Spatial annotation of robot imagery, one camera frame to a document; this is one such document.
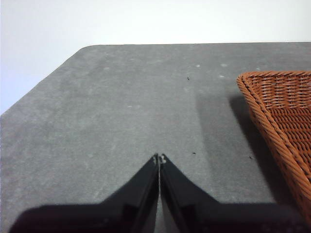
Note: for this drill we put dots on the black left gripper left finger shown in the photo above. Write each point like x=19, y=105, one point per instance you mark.
x=109, y=216

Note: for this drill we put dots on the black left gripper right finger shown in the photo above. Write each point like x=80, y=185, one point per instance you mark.
x=218, y=216

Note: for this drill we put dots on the brown wicker basket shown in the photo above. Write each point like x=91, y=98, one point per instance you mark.
x=286, y=126

